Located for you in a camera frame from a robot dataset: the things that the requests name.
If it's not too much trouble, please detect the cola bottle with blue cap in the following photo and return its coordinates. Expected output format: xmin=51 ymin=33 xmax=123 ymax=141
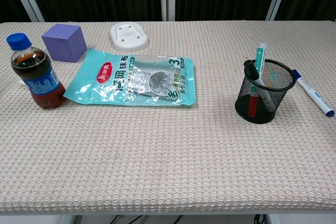
xmin=6 ymin=33 xmax=67 ymax=110

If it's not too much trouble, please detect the green label marker red cap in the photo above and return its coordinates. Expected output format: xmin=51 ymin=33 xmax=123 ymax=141
xmin=247 ymin=42 xmax=269 ymax=119

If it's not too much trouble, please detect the purple foam cube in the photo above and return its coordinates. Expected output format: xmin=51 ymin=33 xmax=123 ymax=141
xmin=41 ymin=23 xmax=88 ymax=63

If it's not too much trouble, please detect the white oval plastic dish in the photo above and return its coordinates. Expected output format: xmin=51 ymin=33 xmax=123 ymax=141
xmin=109 ymin=22 xmax=151 ymax=51

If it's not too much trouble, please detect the teal cleaning cloth package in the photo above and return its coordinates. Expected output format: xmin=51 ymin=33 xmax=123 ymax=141
xmin=63 ymin=47 xmax=197 ymax=108

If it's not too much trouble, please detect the white marker with blue cap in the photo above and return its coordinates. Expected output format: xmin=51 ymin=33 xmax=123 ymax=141
xmin=291 ymin=69 xmax=336 ymax=118

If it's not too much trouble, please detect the black mesh pen holder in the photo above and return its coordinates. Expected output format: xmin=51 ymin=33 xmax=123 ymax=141
xmin=234 ymin=59 xmax=297 ymax=125

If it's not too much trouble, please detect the beige woven table mat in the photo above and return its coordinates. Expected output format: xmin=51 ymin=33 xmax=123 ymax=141
xmin=0 ymin=20 xmax=336 ymax=215

